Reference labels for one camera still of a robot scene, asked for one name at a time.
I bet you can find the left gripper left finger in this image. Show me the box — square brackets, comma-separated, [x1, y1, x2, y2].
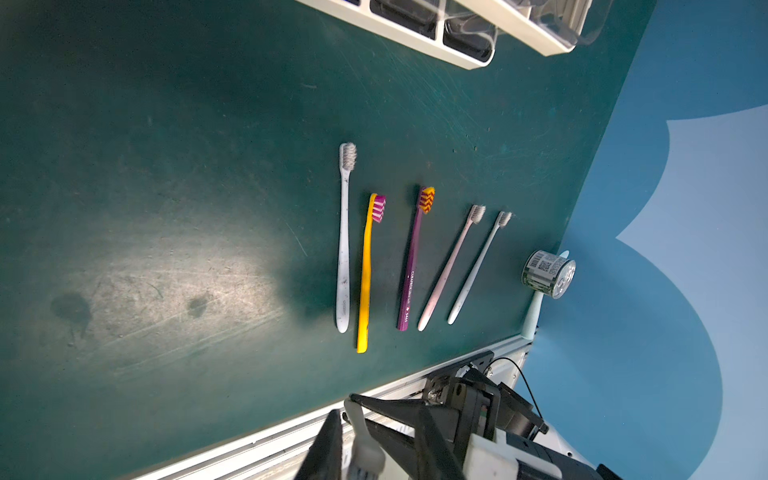
[294, 409, 343, 480]

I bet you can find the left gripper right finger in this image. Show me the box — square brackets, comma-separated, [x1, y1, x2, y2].
[349, 394, 464, 479]

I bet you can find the grey white toothbrush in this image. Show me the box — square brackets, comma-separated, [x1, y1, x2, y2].
[344, 398, 386, 480]

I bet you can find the light pink toothbrush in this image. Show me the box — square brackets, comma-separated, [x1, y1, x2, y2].
[417, 204, 486, 331]

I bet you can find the pale white toothbrush right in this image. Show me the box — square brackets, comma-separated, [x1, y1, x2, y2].
[447, 211, 513, 325]

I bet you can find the yellow toothbrush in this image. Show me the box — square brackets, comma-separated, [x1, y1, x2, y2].
[356, 193, 386, 354]

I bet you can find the purple toothbrush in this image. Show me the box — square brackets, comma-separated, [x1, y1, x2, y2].
[396, 187, 436, 331]

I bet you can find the white toothbrush holder rack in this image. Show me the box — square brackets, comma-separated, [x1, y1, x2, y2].
[300, 0, 613, 70]

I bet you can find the light blue brush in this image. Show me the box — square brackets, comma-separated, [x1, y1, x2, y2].
[521, 250, 570, 340]

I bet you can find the small metal can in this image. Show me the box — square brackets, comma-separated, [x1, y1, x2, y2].
[521, 250, 576, 299]

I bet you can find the aluminium rail front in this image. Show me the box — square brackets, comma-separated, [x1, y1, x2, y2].
[119, 334, 532, 480]

